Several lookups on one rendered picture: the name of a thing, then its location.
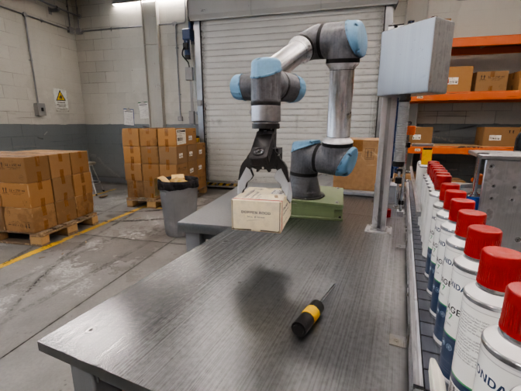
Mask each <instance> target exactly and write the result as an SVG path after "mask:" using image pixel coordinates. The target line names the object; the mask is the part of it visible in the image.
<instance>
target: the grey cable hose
mask: <svg viewBox="0 0 521 391"><path fill-rule="evenodd" d="M410 101H411V94H399V107H398V116H397V117H398V118H397V120H398V121H397V124H396V125H397V126H396V127H397V128H396V129H397V131H396V138H395V149H394V158H393V159H394V160H393V162H392V166H393V167H404V165H405V161H404V160H405V159H404V158H405V146H406V137H407V136H406V135H407V129H408V128H407V127H408V117H409V107H410Z"/></svg>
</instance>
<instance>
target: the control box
mask: <svg viewBox="0 0 521 391"><path fill-rule="evenodd" d="M454 25H455V22H452V21H450V20H447V19H442V18H440V17H436V16H435V17H432V18H429V19H424V20H421V21H418V22H414V23H411V24H408V25H405V26H400V27H397V28H394V29H390V30H387V31H384V32H382V35H381V55H380V65H379V76H378V94H377V96H378V97H387V98H391V97H398V98H399V94H411V97H413V96H423V95H442V94H446V92H447V82H448V75H449V69H450V57H451V51H452V43H453V37H454Z"/></svg>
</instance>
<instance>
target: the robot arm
mask: <svg viewBox="0 0 521 391"><path fill-rule="evenodd" d="M366 50H367V31H366V29H365V26H364V24H363V23H362V22H361V21H360V20H349V19H348V20H346V21H340V22H328V23H320V24H317V25H314V26H311V27H309V28H308V29H306V30H304V31H302V32H301V33H299V34H298V35H296V36H294V37H293V38H292V39H291V40H290V42H289V44H288V45H287V46H286V47H284V48H283V49H281V50H279V51H278V52H277V53H276V54H274V55H273V56H271V57H259V58H256V59H254V60H253V61H252V63H251V71H250V72H248V73H246V74H236V75H234V76H233V77H232V79H231V81H230V84H229V89H230V92H231V94H232V96H233V97H234V98H235V99H237V100H243V101H251V110H250V111H249V114H251V121H252V122H254V123H252V129H259V131H257V134H256V136H255V139H254V143H253V146H252V148H251V151H250V153H249V154H248V155H247V158H246V159H245V160H244V161H243V163H242V164H241V166H240V173H239V178H238V180H239V181H238V186H237V195H239V194H240V193H243V192H244V189H245V188H246V187H247V183H248V182H249V181H250V180H251V179H252V178H253V177H254V173H253V169H257V172H259V170H261V169H264V170H267V171H268V172H271V169H277V171H276V173H275V175H274V178H275V180H276V181H277V182H279V184H280V185H281V190H282V191H283V192H284V193H285V196H286V198H287V200H288V202H289V203H291V202H292V196H294V197H299V198H314V197H317V196H320V187H319V182H318V178H317V176H318V172H319V173H323V174H328V175H335V176H344V177H345V176H348V175H349V174H350V173H351V172H352V171H353V169H354V166H355V164H356V162H357V156H358V152H357V148H356V147H353V141H352V140H351V138H350V120H351V110H352V99H353V89H354V69H355V68H356V66H357V65H358V64H359V63H360V58H362V57H364V56H365V54H366V53H367V51H366ZM322 59H326V66H327V67H328V68H329V69H330V83H329V99H328V114H327V129H326V138H324V139H323V142H322V143H321V141H320V140H297V141H295V142H293V144H292V151H291V153H292V155H291V167H290V176H289V177H288V167H287V165H286V163H285V162H284V161H283V160H282V147H276V140H277V129H280V123H278V122H281V102H288V103H293V102H298V101H300V100H301V99H302V98H303V97H304V95H305V92H306V84H305V81H304V79H303V78H301V77H300V76H298V75H296V74H291V73H290V72H291V71H292V70H294V69H295V68H296V67H298V66H299V65H300V64H305V63H307V62H308V61H311V60H322ZM279 154H280V155H279Z"/></svg>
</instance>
